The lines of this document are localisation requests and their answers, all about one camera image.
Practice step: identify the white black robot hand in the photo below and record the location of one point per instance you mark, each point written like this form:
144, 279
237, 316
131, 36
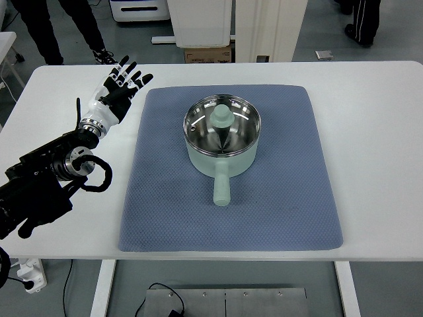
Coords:
110, 103

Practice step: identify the green pot with handle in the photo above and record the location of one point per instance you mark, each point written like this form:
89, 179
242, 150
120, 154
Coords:
222, 169

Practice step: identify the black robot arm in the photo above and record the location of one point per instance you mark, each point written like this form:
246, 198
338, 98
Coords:
40, 186

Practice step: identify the white machine with slot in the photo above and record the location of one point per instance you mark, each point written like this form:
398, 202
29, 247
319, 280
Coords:
139, 11

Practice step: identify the white cabinet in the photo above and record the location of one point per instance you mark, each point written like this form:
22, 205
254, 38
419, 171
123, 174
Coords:
201, 24

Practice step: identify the cardboard box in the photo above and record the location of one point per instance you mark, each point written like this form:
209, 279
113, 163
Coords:
208, 55

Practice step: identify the white cart at left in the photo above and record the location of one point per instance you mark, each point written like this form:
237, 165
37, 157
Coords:
7, 42

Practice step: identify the white pillar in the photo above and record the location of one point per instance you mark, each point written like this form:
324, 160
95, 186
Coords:
267, 28

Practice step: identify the white table left leg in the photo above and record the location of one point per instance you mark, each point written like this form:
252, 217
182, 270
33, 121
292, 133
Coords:
103, 288

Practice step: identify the white table leg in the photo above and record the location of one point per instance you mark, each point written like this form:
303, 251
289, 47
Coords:
103, 288
347, 289

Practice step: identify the grey floor plate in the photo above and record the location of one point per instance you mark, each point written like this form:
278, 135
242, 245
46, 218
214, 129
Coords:
324, 55

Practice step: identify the blue quilted mat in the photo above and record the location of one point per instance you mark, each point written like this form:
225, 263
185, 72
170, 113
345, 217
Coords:
281, 200

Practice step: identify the white power strip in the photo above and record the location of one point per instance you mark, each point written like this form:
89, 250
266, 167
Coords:
31, 271

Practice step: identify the person in striped trousers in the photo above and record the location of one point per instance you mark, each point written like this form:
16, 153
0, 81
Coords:
366, 15

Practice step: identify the white table right leg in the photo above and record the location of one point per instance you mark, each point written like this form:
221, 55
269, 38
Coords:
347, 289

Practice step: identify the metal base plate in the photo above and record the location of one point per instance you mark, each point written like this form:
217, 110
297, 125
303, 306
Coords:
227, 302

